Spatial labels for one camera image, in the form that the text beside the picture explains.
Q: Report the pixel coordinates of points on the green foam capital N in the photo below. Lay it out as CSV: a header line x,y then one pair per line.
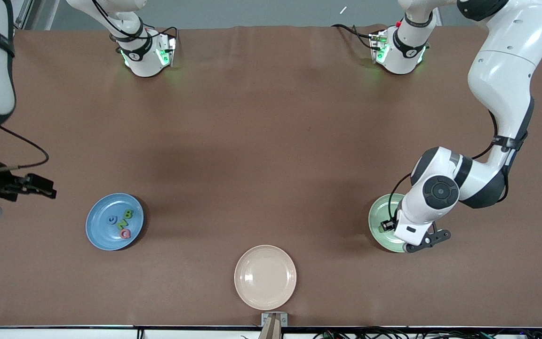
x,y
123,224

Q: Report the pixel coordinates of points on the green foam capital B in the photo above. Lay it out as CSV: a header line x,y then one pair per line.
x,y
129,214

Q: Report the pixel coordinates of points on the pink foam capital Q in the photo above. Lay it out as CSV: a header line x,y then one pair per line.
x,y
122,234

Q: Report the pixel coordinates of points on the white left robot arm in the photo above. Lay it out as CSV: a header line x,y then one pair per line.
x,y
506,70

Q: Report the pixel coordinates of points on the green plastic plate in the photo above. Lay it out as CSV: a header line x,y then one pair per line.
x,y
378,214

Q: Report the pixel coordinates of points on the blue plastic plate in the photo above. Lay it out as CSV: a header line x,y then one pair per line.
x,y
101,235

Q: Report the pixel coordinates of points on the beige plastic plate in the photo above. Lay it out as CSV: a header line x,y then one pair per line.
x,y
265,278

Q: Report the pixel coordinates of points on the brown table cover mat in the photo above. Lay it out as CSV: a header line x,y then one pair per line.
x,y
271,94

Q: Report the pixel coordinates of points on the grey metal mount bracket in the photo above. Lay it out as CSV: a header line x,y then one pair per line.
x,y
285,320

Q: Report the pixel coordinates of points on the brown camera post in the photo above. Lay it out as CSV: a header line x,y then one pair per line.
x,y
271,329

